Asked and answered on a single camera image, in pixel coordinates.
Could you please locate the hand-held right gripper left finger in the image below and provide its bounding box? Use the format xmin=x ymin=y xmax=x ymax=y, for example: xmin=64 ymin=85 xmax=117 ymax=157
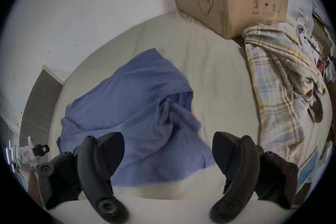
xmin=36 ymin=132 xmax=129 ymax=223

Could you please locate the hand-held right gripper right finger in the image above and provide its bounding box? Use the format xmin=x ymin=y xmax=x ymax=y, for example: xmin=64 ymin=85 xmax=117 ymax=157
xmin=210 ymin=131 xmax=300 ymax=222

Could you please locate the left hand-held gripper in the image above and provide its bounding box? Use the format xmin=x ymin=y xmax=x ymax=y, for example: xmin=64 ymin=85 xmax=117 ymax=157
xmin=19 ymin=136 xmax=50 ymax=166

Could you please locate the blue shirt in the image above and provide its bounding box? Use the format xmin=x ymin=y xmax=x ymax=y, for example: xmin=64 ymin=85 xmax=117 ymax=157
xmin=56 ymin=48 xmax=217 ymax=188

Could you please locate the person's left hand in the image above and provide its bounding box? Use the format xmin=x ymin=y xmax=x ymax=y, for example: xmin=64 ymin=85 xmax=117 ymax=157
xmin=27 ymin=167 xmax=44 ymax=208

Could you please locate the blue flat packet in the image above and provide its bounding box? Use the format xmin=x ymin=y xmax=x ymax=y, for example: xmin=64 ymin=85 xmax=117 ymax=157
xmin=299 ymin=148 xmax=320 ymax=187

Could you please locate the yellow and grey plaid cloth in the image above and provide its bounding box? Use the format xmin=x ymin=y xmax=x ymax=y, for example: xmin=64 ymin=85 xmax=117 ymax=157
xmin=241 ymin=22 xmax=327 ymax=163

